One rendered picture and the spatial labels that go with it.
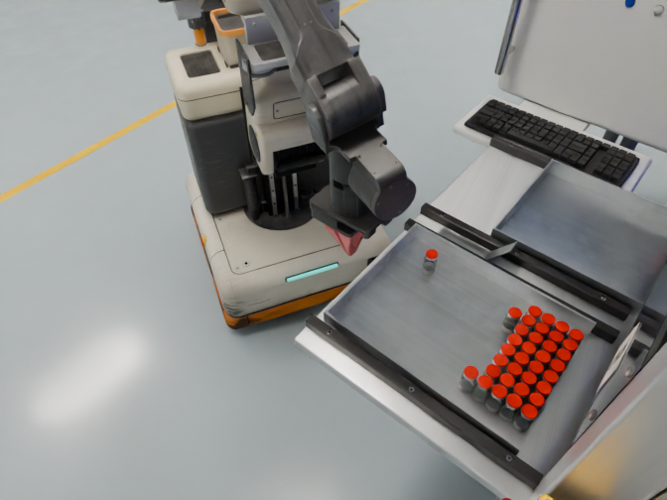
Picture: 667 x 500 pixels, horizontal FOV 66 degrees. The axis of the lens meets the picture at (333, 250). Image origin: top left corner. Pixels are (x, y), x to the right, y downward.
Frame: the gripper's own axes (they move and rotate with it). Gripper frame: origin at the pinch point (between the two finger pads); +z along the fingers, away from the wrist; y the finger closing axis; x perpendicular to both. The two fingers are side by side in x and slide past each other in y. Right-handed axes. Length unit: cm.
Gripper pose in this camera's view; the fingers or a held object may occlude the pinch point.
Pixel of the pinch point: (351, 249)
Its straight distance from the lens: 76.9
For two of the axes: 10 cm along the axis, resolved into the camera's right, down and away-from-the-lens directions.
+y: 7.7, 4.5, -4.5
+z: 0.3, 6.8, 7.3
